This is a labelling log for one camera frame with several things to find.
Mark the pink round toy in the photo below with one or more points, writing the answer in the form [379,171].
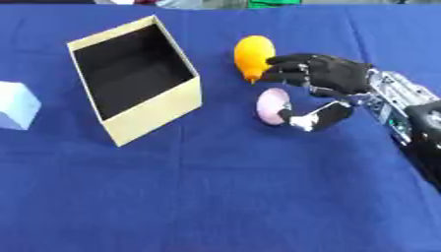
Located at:
[271,104]

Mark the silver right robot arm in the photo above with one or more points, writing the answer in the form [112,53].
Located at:
[410,108]

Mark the tan cardboard box black inside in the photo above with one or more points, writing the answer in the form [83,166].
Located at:
[135,77]

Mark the pale blue block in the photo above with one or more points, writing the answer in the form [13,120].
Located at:
[16,105]

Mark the green object beyond table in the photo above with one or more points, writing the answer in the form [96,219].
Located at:
[274,3]

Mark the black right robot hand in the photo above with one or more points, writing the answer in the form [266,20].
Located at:
[336,74]

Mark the orange toy fruit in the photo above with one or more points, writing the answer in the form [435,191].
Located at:
[253,55]

